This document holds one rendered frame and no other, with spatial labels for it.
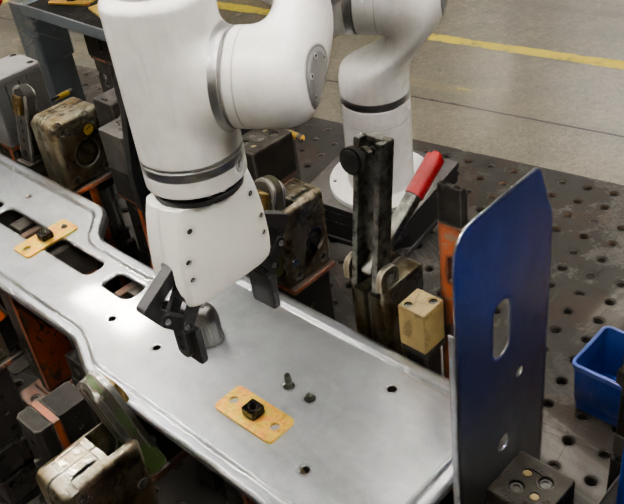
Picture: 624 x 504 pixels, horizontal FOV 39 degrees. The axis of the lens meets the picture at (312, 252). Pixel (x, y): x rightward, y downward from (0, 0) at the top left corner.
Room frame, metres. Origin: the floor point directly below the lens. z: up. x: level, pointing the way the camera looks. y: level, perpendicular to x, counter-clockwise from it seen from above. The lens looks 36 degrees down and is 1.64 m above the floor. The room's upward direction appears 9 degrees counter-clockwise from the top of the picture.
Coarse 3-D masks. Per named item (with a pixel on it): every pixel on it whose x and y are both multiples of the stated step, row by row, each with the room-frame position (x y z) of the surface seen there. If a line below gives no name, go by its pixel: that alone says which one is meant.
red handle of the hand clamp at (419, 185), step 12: (432, 156) 0.82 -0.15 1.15; (420, 168) 0.81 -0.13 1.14; (432, 168) 0.81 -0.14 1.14; (420, 180) 0.80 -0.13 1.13; (432, 180) 0.80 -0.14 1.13; (408, 192) 0.80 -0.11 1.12; (420, 192) 0.79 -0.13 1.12; (408, 204) 0.79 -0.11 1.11; (396, 216) 0.78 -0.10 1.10; (408, 216) 0.78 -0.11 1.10; (396, 228) 0.77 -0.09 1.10; (396, 240) 0.76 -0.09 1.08; (372, 252) 0.76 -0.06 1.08
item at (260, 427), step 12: (228, 396) 0.65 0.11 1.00; (240, 396) 0.64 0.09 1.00; (252, 396) 0.64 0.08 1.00; (216, 408) 0.63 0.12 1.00; (228, 408) 0.63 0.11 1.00; (240, 408) 0.63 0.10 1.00; (252, 408) 0.62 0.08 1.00; (264, 408) 0.62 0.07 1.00; (276, 408) 0.62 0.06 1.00; (240, 420) 0.61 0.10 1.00; (252, 420) 0.61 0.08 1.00; (264, 420) 0.61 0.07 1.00; (276, 420) 0.60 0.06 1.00; (288, 420) 0.60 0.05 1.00; (252, 432) 0.59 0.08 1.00; (264, 432) 0.59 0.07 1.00; (276, 432) 0.59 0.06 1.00
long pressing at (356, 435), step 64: (0, 192) 1.15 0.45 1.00; (64, 192) 1.11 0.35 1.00; (0, 256) 0.97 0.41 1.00; (128, 256) 0.92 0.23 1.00; (64, 320) 0.82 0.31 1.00; (128, 320) 0.80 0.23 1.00; (256, 320) 0.76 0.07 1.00; (320, 320) 0.74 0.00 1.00; (128, 384) 0.69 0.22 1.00; (192, 384) 0.68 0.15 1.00; (256, 384) 0.66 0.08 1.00; (320, 384) 0.65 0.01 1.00; (384, 384) 0.63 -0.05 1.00; (448, 384) 0.62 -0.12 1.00; (192, 448) 0.59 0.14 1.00; (256, 448) 0.57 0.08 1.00; (320, 448) 0.56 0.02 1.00; (384, 448) 0.55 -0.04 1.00; (448, 448) 0.54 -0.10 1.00
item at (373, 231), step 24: (360, 144) 0.76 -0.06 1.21; (384, 144) 0.74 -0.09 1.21; (360, 168) 0.73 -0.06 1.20; (384, 168) 0.74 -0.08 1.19; (360, 192) 0.76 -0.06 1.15; (384, 192) 0.74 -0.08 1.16; (360, 216) 0.76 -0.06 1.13; (384, 216) 0.74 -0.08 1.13; (360, 240) 0.75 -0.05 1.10; (384, 240) 0.74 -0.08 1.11; (360, 264) 0.75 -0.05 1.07; (384, 264) 0.73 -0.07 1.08
